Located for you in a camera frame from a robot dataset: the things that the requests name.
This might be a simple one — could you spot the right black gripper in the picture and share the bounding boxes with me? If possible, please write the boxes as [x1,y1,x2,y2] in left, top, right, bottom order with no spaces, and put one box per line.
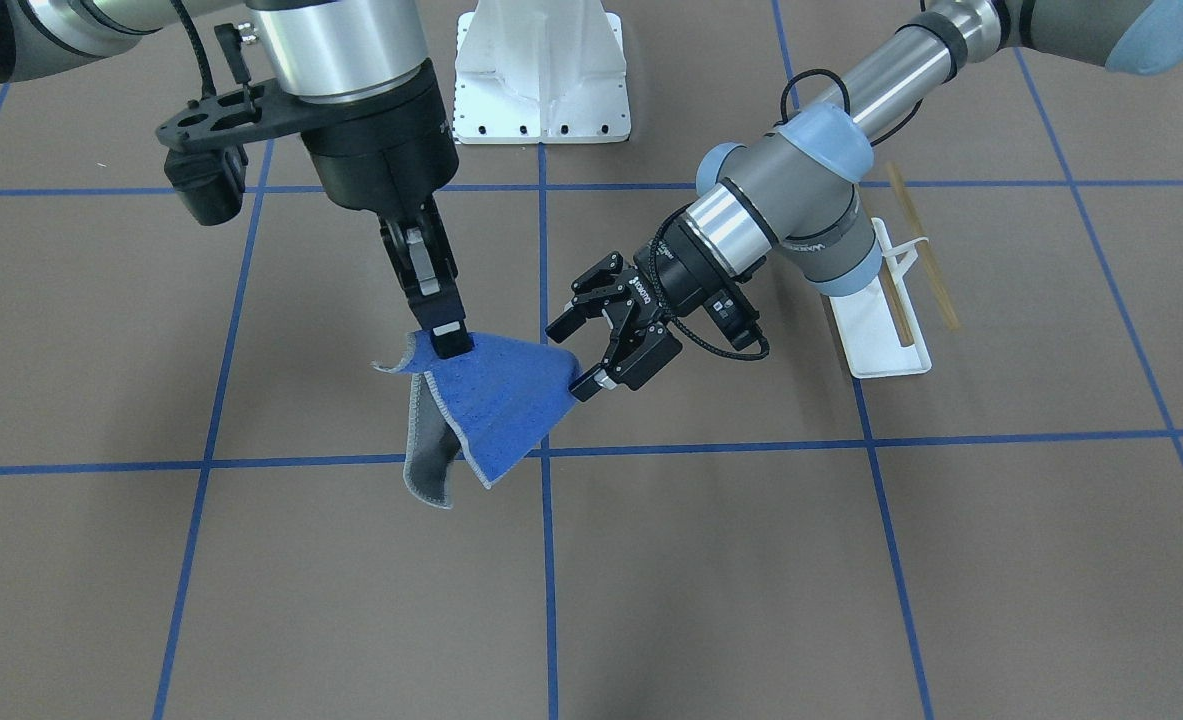
[300,59,476,359]

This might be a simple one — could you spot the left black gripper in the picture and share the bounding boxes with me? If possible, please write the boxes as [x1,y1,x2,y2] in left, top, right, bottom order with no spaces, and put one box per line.
[545,215,764,402]

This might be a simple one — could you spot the blue microfiber towel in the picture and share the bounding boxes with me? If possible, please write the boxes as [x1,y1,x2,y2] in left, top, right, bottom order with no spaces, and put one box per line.
[373,331,581,510]

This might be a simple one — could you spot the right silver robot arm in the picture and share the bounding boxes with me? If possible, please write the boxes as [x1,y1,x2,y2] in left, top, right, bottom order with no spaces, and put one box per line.
[0,1,476,357]

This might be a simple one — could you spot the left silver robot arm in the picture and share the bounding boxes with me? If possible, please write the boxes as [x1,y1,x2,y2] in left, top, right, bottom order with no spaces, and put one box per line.
[547,1,1183,401]

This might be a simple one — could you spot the white towel rack wooden bars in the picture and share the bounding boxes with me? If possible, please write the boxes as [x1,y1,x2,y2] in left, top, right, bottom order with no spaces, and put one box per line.
[829,161,961,380]

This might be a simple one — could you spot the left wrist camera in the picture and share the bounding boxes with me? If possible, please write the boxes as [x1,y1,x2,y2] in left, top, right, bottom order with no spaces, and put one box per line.
[702,287,763,351]

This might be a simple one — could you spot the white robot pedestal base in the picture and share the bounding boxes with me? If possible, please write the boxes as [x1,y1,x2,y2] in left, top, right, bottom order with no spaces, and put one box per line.
[451,1,632,145]

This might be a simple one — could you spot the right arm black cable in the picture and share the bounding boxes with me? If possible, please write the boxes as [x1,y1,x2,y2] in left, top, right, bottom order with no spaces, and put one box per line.
[166,0,216,100]

